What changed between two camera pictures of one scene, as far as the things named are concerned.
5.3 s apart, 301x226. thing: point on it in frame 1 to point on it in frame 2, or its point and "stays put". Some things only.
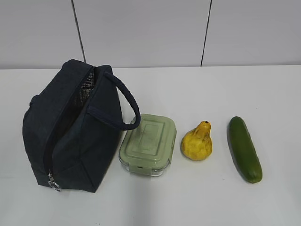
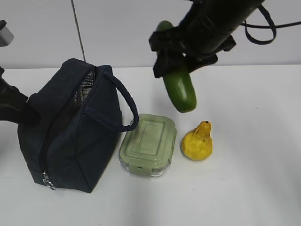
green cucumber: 244,150 to 179,84
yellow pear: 196,144 stays put
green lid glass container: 147,149 stays put
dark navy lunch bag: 73,128 stays put
